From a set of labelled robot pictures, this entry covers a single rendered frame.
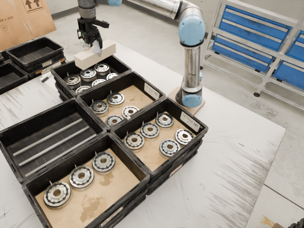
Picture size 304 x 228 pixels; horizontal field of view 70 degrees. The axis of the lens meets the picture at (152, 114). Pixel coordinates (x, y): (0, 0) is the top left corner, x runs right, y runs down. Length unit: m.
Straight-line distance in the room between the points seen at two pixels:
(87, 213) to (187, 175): 0.54
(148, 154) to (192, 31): 0.60
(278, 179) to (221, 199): 1.22
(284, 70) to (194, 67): 1.82
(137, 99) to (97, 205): 0.65
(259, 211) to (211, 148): 0.92
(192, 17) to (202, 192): 0.83
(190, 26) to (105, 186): 0.78
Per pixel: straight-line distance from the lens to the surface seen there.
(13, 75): 2.45
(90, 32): 1.13
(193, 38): 1.04
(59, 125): 1.23
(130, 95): 1.34
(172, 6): 1.16
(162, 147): 1.07
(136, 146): 1.06
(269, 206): 2.18
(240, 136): 1.48
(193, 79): 1.20
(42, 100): 1.59
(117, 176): 1.02
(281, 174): 2.41
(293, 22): 2.65
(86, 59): 1.18
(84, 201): 0.99
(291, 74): 2.87
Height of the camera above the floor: 1.74
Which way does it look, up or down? 47 degrees down
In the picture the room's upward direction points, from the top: 8 degrees clockwise
